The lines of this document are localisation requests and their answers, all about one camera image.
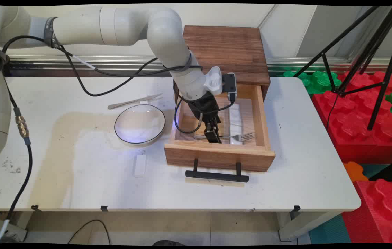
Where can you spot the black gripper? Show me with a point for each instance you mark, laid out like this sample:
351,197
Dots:
202,107

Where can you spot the black table edge clip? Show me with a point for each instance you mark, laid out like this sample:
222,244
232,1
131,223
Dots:
296,208
36,208
104,208

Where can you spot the silver fork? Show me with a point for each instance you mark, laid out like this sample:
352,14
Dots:
240,137

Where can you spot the long white cutlery rest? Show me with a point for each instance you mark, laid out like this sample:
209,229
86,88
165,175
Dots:
236,117

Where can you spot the silver table knife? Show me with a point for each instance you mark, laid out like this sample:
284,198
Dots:
130,102

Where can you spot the aluminium wall rail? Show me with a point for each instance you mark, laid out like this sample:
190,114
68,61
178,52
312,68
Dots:
112,64

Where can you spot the teal foam mat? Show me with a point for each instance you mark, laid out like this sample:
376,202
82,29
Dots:
329,231

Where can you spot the light wooden drawer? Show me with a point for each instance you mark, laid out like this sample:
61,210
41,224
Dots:
216,157

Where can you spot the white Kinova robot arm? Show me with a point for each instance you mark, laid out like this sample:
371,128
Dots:
130,26

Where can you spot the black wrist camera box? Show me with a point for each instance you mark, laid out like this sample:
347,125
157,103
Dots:
229,84

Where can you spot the white plate with black rim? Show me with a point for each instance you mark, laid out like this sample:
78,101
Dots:
139,123

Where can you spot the white table leg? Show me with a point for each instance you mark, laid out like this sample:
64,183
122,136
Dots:
296,224

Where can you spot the black tripod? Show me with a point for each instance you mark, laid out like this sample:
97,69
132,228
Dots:
382,55

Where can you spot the dark brown wooden cabinet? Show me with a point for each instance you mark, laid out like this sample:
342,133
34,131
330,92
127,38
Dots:
221,48

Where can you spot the orange foam piece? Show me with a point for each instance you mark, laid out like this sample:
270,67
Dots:
354,171

